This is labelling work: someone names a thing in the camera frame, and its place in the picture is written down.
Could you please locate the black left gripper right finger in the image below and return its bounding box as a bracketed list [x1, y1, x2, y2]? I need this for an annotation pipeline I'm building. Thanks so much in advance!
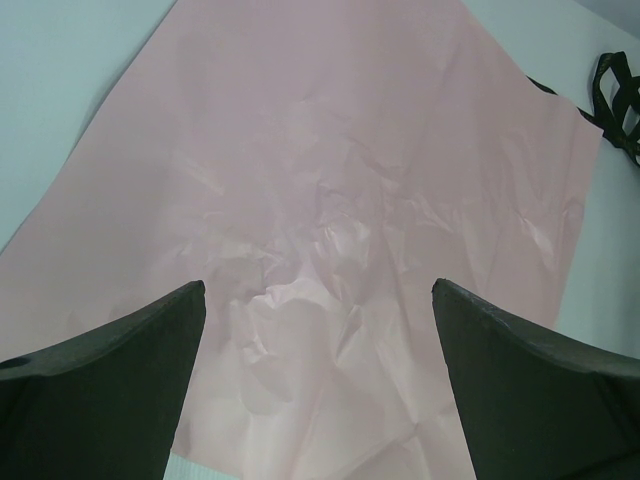
[432, 279, 639, 479]

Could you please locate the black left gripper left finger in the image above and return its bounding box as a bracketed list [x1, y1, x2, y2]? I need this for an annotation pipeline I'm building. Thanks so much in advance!
[1, 280, 206, 479]

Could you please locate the pink wrapping paper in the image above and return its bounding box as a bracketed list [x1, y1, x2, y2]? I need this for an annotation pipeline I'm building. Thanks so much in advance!
[1, 1, 601, 479]

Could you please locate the black gold-lettered ribbon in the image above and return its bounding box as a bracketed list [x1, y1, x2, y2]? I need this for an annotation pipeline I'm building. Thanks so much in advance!
[524, 50, 640, 166]

